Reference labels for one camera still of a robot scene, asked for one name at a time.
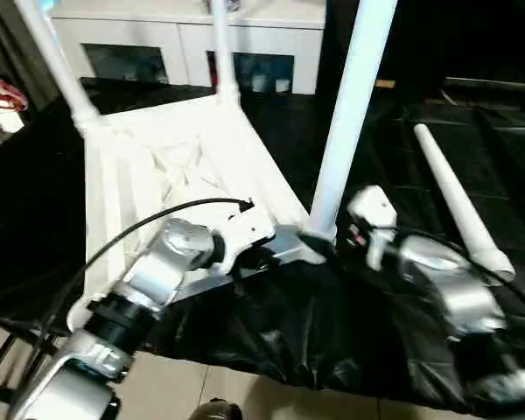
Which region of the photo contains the white plastic table leg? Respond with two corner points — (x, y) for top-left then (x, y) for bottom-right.
(413, 122), (515, 281)
(13, 0), (102, 129)
(301, 0), (400, 242)
(208, 0), (242, 102)

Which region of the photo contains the white plastic table top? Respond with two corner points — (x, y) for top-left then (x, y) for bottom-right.
(66, 94), (330, 330)

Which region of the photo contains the black plastic mat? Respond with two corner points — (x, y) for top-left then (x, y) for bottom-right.
(0, 77), (525, 412)

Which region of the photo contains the white cabinet with glass doors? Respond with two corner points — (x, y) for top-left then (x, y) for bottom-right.
(48, 0), (326, 95)

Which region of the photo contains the grey curtain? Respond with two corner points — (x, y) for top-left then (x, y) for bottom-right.
(0, 0), (62, 106)

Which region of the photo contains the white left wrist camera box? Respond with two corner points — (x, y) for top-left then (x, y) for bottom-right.
(217, 206), (277, 272)

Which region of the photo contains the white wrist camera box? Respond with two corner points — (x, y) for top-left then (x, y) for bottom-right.
(217, 206), (277, 272)
(345, 184), (400, 269)

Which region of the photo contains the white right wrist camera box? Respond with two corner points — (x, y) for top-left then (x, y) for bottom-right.
(345, 184), (400, 269)

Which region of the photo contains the black horizontal rail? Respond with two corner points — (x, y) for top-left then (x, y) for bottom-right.
(442, 77), (525, 102)

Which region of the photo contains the black metal table frame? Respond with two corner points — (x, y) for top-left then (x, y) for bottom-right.
(0, 315), (55, 405)

